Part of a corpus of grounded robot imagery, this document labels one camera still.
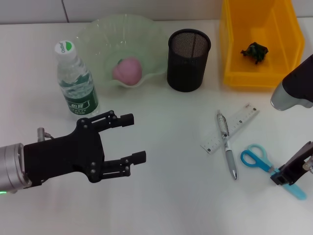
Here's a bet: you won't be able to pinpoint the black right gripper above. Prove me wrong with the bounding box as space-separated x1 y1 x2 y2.
270 141 313 187

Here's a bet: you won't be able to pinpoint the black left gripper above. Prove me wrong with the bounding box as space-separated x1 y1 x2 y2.
23 110 147 187

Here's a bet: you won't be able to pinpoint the blue handled scissors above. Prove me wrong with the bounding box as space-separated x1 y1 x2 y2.
241 143 308 201

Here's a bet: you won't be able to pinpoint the pink peach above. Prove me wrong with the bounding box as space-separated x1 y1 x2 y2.
112 56 143 86

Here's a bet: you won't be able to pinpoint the clear green label water bottle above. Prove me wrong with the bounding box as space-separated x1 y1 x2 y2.
54 40 100 116

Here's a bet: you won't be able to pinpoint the clear plastic ruler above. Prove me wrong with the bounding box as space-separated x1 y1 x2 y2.
199 103 260 155

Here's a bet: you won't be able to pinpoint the green plastic wrapper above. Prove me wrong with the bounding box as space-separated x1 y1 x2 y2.
240 42 269 66

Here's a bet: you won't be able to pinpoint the grey white ballpoint pen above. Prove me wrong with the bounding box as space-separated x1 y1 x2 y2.
216 110 238 181

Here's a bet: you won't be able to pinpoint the black mesh pen holder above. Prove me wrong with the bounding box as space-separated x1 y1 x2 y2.
167 28 211 93

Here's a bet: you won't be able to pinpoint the green glass fruit bowl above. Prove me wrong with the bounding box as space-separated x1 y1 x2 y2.
74 14 167 89

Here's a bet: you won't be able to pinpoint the yellow plastic bin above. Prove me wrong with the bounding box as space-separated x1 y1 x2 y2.
219 0 306 93

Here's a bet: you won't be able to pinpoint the silver left cable connector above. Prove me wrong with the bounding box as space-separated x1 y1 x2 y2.
36 127 56 142

